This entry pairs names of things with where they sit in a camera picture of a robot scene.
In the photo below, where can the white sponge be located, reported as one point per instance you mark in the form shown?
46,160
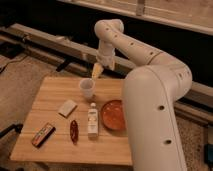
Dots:
66,108

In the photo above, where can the black clamp handle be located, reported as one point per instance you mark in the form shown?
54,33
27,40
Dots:
16,127

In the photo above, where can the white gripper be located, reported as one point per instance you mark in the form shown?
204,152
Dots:
105,57

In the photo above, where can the dark red oval object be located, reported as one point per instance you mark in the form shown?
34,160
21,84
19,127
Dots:
74,131

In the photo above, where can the orange round plate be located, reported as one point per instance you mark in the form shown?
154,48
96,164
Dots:
112,115

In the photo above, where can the white small bottle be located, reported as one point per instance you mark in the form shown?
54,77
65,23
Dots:
93,121

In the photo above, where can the blue object at right edge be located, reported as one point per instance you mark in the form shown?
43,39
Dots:
208,154

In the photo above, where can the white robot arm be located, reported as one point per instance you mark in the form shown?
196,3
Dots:
148,95

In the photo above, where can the wooden board table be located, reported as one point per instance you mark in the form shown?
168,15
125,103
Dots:
109,148

